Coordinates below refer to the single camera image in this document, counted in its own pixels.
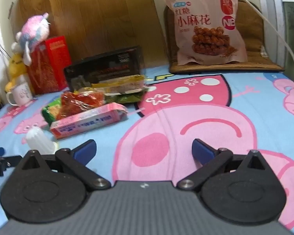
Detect black tin box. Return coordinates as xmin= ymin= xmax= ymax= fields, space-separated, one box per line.
xmin=64 ymin=45 xmax=145 ymax=91

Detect brown seat cushion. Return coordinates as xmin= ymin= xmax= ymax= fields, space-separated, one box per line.
xmin=163 ymin=0 xmax=283 ymax=73

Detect yellow snack packet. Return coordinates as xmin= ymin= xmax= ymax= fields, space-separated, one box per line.
xmin=92 ymin=75 xmax=149 ymax=95

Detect long pink packet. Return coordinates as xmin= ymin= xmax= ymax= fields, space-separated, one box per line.
xmin=50 ymin=103 xmax=128 ymax=140

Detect wooden board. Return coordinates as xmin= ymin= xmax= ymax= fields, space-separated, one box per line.
xmin=8 ymin=0 xmax=167 ymax=63

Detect red gift box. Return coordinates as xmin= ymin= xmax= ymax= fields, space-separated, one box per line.
xmin=27 ymin=36 xmax=72 ymax=95

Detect red snack packet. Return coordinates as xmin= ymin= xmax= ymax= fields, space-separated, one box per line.
xmin=55 ymin=92 xmax=106 ymax=120

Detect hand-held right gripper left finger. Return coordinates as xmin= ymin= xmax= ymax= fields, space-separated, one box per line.
xmin=15 ymin=139 xmax=111 ymax=191

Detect translucent green snack packet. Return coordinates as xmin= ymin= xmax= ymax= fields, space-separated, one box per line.
xmin=104 ymin=89 xmax=149 ymax=104

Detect large pink snack bag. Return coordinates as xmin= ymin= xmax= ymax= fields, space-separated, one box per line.
xmin=163 ymin=0 xmax=248 ymax=65

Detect yellow plush toy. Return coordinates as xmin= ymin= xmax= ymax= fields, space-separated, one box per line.
xmin=5 ymin=52 xmax=27 ymax=92

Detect pink plush toy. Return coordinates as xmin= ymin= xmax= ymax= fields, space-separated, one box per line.
xmin=11 ymin=13 xmax=51 ymax=66

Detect white cable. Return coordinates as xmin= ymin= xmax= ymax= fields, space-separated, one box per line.
xmin=220 ymin=0 xmax=294 ymax=84

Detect white window frame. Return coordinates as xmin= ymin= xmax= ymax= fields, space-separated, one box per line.
xmin=256 ymin=0 xmax=294 ymax=71

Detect white ribbed bottle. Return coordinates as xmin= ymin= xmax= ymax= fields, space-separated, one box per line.
xmin=26 ymin=127 xmax=56 ymax=156

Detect light green leaf-print packet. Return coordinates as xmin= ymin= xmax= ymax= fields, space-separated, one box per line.
xmin=41 ymin=97 xmax=63 ymax=127

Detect white mug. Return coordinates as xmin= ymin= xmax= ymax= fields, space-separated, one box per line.
xmin=6 ymin=80 xmax=35 ymax=107

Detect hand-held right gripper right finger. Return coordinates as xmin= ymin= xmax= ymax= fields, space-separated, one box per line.
xmin=176 ymin=139 xmax=272 ymax=191

